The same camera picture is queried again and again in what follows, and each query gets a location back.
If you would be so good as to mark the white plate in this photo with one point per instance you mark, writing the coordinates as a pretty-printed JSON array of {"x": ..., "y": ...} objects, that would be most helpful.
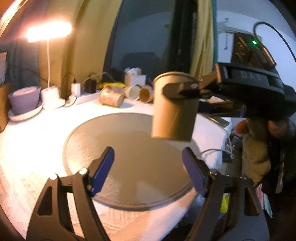
[{"x": 25, "y": 116}]

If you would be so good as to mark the white charger plug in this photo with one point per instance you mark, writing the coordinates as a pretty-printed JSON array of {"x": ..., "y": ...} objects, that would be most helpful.
[{"x": 75, "y": 88}]

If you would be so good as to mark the paper cup white inside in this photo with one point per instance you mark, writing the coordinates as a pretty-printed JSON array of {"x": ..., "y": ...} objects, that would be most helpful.
[{"x": 132, "y": 92}]

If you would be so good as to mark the round grey mat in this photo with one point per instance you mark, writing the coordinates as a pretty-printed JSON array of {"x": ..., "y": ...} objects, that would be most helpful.
[{"x": 146, "y": 173}]

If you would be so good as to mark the cardboard box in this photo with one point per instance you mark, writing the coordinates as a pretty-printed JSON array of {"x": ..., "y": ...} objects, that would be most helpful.
[{"x": 5, "y": 105}]

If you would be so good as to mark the patterned paper cup lying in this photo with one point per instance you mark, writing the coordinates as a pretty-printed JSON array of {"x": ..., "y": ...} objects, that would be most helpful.
[{"x": 110, "y": 97}]

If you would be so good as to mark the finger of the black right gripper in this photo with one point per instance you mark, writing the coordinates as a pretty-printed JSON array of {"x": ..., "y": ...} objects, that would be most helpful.
[{"x": 182, "y": 90}]

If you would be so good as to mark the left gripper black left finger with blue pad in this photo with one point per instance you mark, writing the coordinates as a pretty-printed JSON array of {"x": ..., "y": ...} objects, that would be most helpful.
[{"x": 65, "y": 210}]

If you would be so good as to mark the white table cloth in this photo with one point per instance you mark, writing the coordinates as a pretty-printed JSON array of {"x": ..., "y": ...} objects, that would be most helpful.
[{"x": 32, "y": 150}]

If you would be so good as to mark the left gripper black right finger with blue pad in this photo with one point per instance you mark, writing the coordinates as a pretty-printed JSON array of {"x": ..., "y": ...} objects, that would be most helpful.
[{"x": 209, "y": 183}]

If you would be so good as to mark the white desk lamp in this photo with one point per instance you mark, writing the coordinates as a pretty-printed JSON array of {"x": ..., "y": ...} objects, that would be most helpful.
[{"x": 45, "y": 32}]

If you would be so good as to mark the white woven basket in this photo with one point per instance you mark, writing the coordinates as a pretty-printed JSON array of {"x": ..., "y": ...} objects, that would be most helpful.
[{"x": 134, "y": 76}]

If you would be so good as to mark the yellow curtain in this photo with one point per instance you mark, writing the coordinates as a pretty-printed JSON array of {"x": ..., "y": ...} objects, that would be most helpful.
[{"x": 110, "y": 36}]

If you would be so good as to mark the paper cup brown inside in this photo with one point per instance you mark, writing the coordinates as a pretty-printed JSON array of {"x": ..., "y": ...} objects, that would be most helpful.
[{"x": 146, "y": 94}]

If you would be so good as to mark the gloved hand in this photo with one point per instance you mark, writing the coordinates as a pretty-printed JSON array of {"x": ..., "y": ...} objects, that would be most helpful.
[{"x": 259, "y": 139}]

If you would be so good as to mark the purple bowl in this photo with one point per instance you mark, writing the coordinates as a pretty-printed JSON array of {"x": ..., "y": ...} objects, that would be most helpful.
[{"x": 25, "y": 99}]

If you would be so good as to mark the white power strip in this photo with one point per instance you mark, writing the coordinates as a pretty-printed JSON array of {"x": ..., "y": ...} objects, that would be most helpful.
[{"x": 84, "y": 98}]

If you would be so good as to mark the black power adapter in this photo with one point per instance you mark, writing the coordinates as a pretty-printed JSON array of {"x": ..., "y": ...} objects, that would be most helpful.
[{"x": 90, "y": 85}]

